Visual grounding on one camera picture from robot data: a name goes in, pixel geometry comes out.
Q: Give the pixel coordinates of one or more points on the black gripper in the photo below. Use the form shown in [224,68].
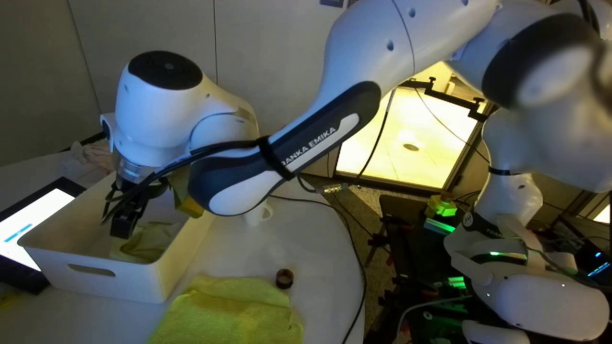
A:
[136,196]

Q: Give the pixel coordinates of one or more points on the small pale yellow cloth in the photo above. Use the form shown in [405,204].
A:
[149,242]

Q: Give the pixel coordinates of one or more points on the yellow-green microfiber towel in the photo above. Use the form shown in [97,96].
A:
[229,312]

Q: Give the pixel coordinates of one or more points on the small dark object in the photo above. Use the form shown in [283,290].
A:
[283,278]

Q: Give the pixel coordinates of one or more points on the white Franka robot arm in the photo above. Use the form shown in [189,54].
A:
[382,58]

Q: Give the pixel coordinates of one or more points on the white plastic box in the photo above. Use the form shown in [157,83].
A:
[120,284]

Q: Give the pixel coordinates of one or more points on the pink crumpled cloth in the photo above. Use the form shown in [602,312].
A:
[92,156]

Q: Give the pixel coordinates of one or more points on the tablet device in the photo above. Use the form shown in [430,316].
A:
[31,223]

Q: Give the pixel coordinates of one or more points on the black equipment cart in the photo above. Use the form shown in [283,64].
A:
[402,255]

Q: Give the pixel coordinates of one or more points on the wall poster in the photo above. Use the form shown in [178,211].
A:
[331,3]

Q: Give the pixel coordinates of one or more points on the black camera stand clamp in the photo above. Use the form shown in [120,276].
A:
[478,110]

